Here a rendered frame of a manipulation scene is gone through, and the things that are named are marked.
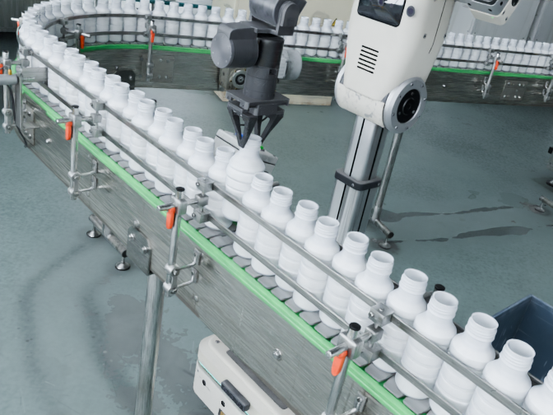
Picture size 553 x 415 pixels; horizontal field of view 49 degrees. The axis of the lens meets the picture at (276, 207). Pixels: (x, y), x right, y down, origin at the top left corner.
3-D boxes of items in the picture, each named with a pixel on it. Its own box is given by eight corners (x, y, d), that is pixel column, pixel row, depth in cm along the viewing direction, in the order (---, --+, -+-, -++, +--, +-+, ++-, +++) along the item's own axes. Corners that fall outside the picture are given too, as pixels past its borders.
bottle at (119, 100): (134, 152, 150) (138, 88, 143) (110, 155, 146) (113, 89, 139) (124, 143, 154) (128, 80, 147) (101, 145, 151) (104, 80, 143)
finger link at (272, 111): (277, 150, 114) (287, 102, 110) (248, 155, 109) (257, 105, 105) (255, 137, 118) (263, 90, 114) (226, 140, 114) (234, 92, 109)
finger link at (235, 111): (272, 151, 113) (281, 103, 109) (242, 156, 108) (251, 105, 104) (250, 137, 117) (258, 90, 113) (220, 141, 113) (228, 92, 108)
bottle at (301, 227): (288, 270, 114) (305, 193, 107) (313, 286, 111) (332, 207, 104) (267, 281, 110) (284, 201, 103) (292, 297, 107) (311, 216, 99)
